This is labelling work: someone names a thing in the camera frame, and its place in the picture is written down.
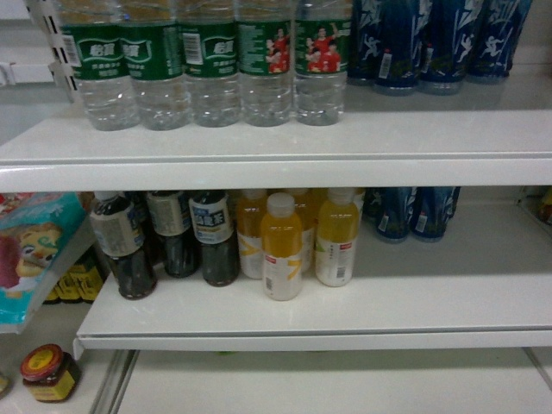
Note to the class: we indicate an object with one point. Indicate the clear water bottle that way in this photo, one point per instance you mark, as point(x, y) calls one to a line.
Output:
point(322, 31)

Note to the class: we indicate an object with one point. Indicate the stocked water bottle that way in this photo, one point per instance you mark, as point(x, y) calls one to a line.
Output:
point(264, 63)
point(208, 32)
point(91, 34)
point(149, 36)

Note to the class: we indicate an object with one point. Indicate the blue sports drink bottle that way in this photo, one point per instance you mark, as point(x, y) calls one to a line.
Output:
point(364, 44)
point(497, 41)
point(402, 25)
point(447, 45)

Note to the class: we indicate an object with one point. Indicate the leftmost stocked water bottle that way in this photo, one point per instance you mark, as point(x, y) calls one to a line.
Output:
point(91, 34)

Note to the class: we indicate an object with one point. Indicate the white shelf board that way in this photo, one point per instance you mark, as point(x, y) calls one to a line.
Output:
point(484, 135)
point(486, 284)

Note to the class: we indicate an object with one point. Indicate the white perforated shelf upright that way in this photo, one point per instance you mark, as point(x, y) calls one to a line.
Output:
point(44, 14)

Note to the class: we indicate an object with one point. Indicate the back left orange juice bottle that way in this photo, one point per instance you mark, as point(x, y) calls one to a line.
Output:
point(250, 209)

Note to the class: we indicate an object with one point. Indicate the orange juice bottle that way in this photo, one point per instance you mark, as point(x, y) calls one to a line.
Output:
point(281, 241)
point(338, 227)
point(250, 209)

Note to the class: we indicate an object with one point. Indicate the front orange juice bottle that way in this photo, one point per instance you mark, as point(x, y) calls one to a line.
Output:
point(281, 241)

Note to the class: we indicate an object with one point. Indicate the right orange juice bottle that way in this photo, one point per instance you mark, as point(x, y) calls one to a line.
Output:
point(338, 227)

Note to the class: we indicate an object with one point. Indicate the right dark oolong tea bottle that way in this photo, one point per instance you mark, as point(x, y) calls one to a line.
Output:
point(214, 229)

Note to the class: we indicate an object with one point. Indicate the dark oolong tea bottle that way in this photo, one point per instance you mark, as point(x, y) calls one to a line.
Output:
point(121, 239)
point(214, 229)
point(172, 223)

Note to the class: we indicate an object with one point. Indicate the middle dark oolong tea bottle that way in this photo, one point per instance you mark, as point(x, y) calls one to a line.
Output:
point(172, 223)

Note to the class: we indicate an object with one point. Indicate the lower left blue drink bottle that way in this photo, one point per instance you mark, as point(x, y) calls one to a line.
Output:
point(394, 215)

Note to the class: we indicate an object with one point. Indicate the lower right blue drink bottle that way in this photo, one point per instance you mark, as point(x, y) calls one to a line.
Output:
point(434, 206)

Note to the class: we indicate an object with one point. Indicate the left dark oolong tea bottle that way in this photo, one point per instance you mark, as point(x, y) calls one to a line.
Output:
point(121, 239)

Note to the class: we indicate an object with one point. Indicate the teal sweet potato noodle bag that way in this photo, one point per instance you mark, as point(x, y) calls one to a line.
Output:
point(33, 234)

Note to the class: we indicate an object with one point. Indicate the red lid sauce jar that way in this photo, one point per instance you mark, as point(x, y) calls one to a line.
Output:
point(50, 374)

